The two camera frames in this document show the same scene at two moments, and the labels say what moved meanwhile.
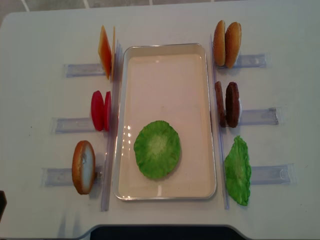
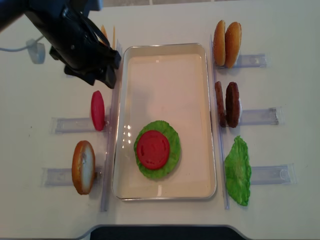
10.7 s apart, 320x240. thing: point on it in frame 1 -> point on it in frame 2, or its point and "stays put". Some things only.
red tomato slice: (107, 111) -> (153, 149)
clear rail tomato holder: (60, 125) stays put
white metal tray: (171, 83) stays put
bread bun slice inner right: (219, 44) stays put
